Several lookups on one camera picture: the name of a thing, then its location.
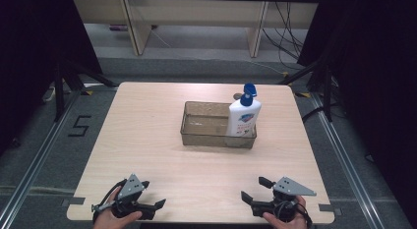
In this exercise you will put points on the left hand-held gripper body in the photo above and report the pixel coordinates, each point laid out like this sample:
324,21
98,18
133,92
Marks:
131,187

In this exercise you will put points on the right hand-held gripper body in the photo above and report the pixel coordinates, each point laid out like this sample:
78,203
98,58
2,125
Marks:
291,187

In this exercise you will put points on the white bottle with blue cap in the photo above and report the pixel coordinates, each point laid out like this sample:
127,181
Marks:
243,119

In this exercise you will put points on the clear brown plastic box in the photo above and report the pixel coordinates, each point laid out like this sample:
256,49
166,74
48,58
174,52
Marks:
203,124

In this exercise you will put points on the person's right hand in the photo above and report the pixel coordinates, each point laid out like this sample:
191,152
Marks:
291,225

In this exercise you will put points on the person's left hand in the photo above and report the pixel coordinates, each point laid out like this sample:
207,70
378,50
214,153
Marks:
108,219

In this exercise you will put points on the grey tape piece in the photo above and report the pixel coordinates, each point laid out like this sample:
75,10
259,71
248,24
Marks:
73,201
327,208

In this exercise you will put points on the round grey table grommet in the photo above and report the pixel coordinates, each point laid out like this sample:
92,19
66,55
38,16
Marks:
236,96

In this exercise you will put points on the yellow black tape piece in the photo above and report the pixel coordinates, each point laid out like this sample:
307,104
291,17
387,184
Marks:
303,94
87,92

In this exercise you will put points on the black metal stand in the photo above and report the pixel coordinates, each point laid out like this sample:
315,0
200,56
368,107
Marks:
59,91
327,94

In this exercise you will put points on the dark curtain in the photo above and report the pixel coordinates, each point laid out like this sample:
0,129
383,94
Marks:
29,42
377,75

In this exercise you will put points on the pale wooden shelf unit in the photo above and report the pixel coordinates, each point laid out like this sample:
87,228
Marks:
196,11

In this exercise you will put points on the aluminium floor rail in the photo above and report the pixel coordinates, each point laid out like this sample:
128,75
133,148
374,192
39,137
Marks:
347,163
36,163

